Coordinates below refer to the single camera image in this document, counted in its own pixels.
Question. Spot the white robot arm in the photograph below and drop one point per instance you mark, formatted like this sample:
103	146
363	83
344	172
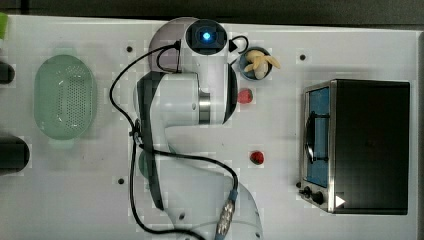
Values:
192	83

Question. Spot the grey round plate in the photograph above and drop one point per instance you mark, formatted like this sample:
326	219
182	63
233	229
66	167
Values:
168	34

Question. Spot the blue bowl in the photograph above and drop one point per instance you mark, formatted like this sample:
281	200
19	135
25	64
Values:
243	63

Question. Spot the green perforated colander basket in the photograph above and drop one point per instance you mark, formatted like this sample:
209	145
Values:
64	97

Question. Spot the red strawberry toy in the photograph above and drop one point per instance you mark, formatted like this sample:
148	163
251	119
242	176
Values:
245	96

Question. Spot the small black pot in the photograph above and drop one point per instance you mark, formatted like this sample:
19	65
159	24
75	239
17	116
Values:
7	73

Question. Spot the black and steel toaster oven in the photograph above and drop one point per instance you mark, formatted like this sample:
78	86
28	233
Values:
355	147

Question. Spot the green mug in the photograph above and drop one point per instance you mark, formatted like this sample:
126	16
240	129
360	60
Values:
143	165

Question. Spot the small red tomato toy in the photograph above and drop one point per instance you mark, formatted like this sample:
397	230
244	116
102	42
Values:
257	157

